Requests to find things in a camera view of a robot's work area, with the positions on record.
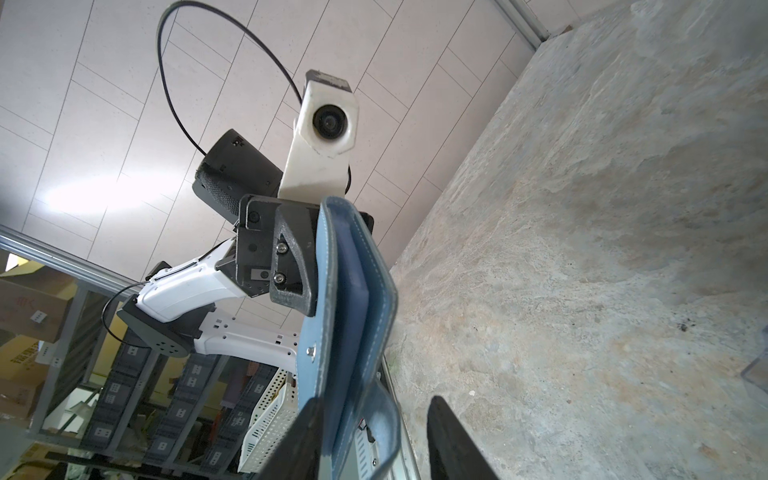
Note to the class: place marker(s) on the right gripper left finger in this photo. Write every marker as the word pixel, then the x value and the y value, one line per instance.
pixel 298 454

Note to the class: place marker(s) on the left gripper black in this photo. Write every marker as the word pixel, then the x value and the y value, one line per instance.
pixel 296 252

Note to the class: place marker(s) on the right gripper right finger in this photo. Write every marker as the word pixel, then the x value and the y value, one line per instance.
pixel 452 453

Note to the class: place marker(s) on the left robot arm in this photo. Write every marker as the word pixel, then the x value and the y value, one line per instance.
pixel 175 312

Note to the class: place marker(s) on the clear acrylic card stand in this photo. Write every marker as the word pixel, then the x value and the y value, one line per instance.
pixel 754 375

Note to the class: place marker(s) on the white perforated basket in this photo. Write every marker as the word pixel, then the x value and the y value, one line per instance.
pixel 270 421

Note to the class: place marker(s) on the metal storage shelf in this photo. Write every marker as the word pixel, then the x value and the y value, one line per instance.
pixel 126 389

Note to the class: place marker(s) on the cardboard box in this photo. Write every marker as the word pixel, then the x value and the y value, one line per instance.
pixel 35 300

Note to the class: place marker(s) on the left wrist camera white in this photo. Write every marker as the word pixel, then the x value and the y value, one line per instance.
pixel 324 135

